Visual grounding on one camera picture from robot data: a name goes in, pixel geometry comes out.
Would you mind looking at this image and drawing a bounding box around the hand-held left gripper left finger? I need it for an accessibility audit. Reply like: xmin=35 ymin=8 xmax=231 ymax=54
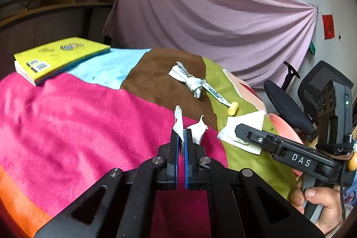
xmin=33 ymin=129 xmax=180 ymax=238

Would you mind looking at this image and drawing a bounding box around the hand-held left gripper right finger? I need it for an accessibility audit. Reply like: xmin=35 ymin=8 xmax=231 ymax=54
xmin=183 ymin=129 xmax=326 ymax=238

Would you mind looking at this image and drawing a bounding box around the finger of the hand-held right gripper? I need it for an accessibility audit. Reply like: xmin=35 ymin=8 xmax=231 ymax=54
xmin=235 ymin=123 xmax=285 ymax=161

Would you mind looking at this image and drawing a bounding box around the pale paper sheet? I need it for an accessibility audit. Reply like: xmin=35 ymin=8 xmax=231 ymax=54
xmin=217 ymin=110 xmax=266 ymax=155

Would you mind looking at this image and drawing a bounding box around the white paper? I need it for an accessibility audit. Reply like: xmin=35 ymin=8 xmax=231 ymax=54
xmin=172 ymin=105 xmax=209 ymax=144

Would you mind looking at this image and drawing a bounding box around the pink plastic basket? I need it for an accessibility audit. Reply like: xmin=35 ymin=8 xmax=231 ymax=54
xmin=267 ymin=112 xmax=308 ymax=178

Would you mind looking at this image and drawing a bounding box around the printed stick with yellow cap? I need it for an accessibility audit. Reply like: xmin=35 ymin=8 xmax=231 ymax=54
xmin=203 ymin=82 xmax=240 ymax=116

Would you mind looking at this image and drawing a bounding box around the knotted grey white wrapper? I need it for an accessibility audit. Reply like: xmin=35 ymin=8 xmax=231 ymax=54
xmin=168 ymin=61 xmax=208 ymax=99

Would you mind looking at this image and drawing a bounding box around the person's right hand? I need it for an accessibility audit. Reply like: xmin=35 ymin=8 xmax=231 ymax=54
xmin=290 ymin=179 xmax=346 ymax=236

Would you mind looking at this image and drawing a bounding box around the black mesh office chair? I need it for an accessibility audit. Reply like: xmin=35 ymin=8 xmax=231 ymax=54
xmin=264 ymin=60 xmax=355 ymax=141

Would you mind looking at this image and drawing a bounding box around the colourful patchwork blanket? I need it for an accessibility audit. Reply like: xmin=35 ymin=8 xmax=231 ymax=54
xmin=0 ymin=47 xmax=297 ymax=238

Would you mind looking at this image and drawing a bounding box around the pink hanging bed sheet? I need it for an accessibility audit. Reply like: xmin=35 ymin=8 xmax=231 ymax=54
xmin=103 ymin=0 xmax=319 ymax=91

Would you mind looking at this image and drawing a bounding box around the yellow book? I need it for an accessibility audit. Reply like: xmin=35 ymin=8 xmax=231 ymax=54
xmin=14 ymin=37 xmax=111 ymax=87

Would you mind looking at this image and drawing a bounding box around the wooden desk with shelves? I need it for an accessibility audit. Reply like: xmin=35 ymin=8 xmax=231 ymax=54
xmin=0 ymin=0 xmax=121 ymax=79

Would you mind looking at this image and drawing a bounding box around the stack of papers in shelf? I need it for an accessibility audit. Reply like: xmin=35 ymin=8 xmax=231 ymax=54
xmin=0 ymin=0 xmax=29 ymax=19

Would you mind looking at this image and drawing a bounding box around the red paper wall poster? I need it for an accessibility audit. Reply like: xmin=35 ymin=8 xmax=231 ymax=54
xmin=322 ymin=14 xmax=335 ymax=40

